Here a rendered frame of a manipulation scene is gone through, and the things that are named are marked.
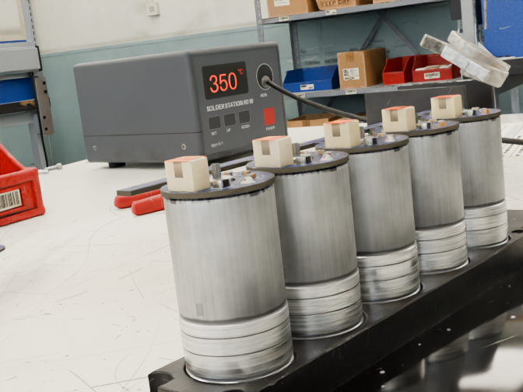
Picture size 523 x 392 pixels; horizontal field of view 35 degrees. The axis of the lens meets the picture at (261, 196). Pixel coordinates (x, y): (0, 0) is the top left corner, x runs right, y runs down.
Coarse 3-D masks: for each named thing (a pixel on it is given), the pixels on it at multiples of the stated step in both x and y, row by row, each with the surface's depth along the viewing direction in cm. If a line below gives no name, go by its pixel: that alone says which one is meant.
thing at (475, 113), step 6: (474, 108) 27; (486, 108) 26; (468, 114) 25; (474, 114) 25; (480, 114) 25; (486, 114) 25; (492, 114) 25; (498, 114) 25; (420, 120) 26; (426, 120) 26; (438, 120) 25; (444, 120) 25; (450, 120) 25; (456, 120) 25; (462, 120) 25; (468, 120) 25; (474, 120) 25
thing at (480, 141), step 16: (464, 112) 26; (464, 128) 25; (480, 128) 25; (496, 128) 25; (464, 144) 25; (480, 144) 25; (496, 144) 25; (464, 160) 25; (480, 160) 25; (496, 160) 25; (464, 176) 25; (480, 176) 25; (496, 176) 25; (464, 192) 25; (480, 192) 25; (496, 192) 26; (464, 208) 25; (480, 208) 25; (496, 208) 26; (480, 224) 25; (496, 224) 26; (480, 240) 26; (496, 240) 26
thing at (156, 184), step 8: (424, 112) 28; (368, 128) 25; (304, 144) 23; (312, 144) 23; (240, 160) 21; (248, 160) 21; (224, 168) 20; (232, 168) 20; (144, 184) 19; (152, 184) 19; (160, 184) 19; (120, 192) 18; (128, 192) 18; (136, 192) 18; (144, 192) 18
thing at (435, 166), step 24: (408, 144) 23; (432, 144) 23; (456, 144) 23; (432, 168) 23; (456, 168) 23; (432, 192) 23; (456, 192) 24; (432, 216) 23; (456, 216) 24; (432, 240) 23; (456, 240) 24; (432, 264) 23; (456, 264) 24
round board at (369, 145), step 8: (368, 136) 23; (376, 136) 23; (384, 136) 22; (392, 136) 22; (400, 136) 22; (408, 136) 22; (320, 144) 22; (368, 144) 21; (376, 144) 21; (384, 144) 21; (392, 144) 21; (400, 144) 21; (352, 152) 21
